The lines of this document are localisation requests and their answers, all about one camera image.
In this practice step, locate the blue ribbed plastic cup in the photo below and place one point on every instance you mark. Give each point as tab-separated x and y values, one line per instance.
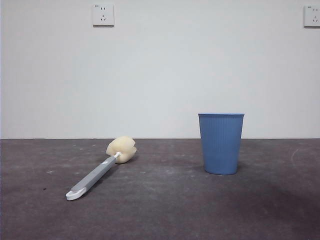
220	145

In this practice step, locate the white wall socket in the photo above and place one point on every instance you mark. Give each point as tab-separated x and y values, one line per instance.
312	16
103	15

